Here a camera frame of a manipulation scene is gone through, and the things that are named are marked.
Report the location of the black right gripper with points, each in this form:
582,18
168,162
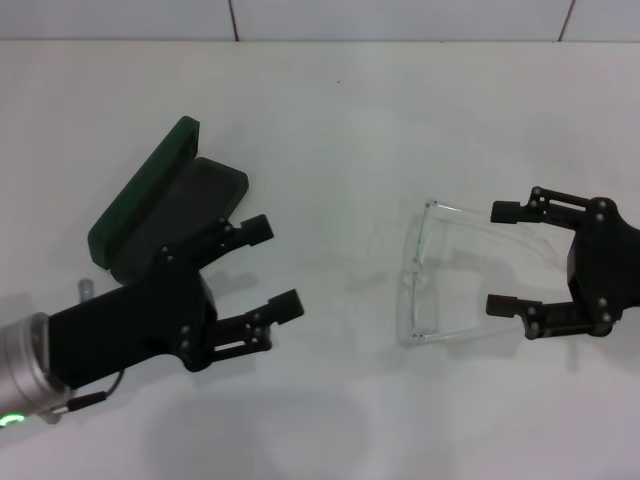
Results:
605,270

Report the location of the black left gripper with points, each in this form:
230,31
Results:
130,325

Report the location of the clear white glasses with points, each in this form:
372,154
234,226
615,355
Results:
416,280

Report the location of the green glasses case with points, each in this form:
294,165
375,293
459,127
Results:
150,170

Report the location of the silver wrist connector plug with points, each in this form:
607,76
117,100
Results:
86,289

